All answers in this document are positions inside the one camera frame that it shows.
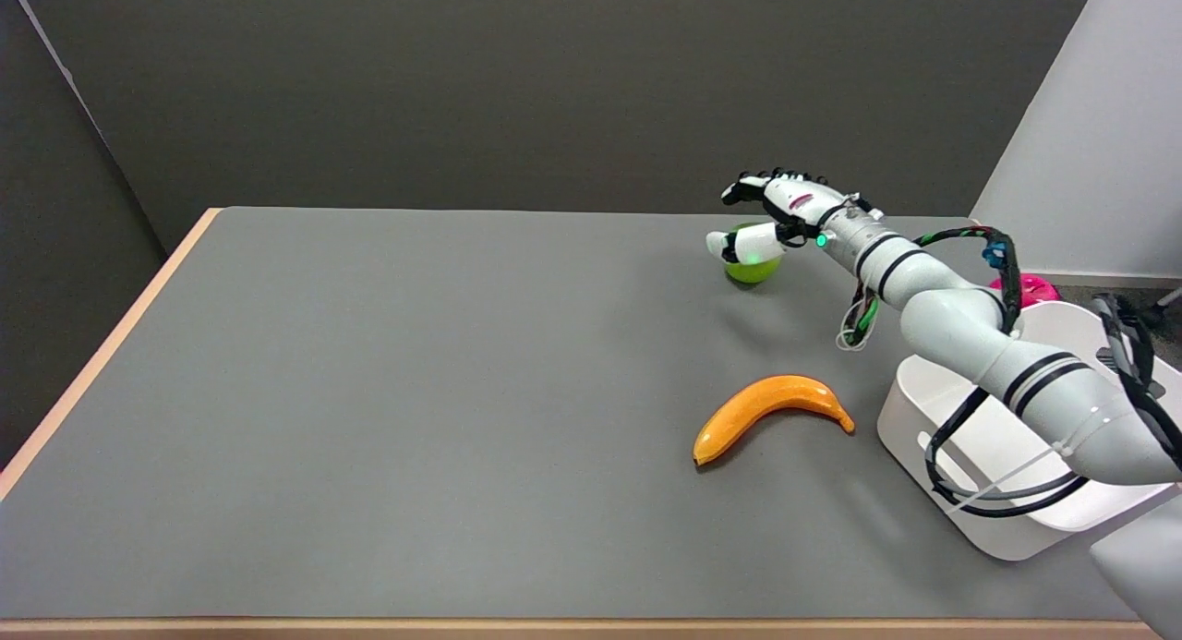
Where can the black chair caster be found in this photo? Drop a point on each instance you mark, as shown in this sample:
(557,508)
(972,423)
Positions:
(1154,313)

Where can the red apple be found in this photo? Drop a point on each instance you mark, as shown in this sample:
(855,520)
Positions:
(1039,291)

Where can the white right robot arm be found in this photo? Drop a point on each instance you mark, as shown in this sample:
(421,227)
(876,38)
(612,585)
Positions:
(951,326)

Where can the yellow banana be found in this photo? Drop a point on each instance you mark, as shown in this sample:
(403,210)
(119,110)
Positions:
(748,414)

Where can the green apple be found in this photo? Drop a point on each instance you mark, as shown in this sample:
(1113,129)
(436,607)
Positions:
(753,271)

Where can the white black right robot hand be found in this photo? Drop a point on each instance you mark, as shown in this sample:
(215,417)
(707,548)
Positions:
(799,197)

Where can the white plastic basket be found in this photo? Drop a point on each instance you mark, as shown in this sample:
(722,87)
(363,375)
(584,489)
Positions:
(1007,455)

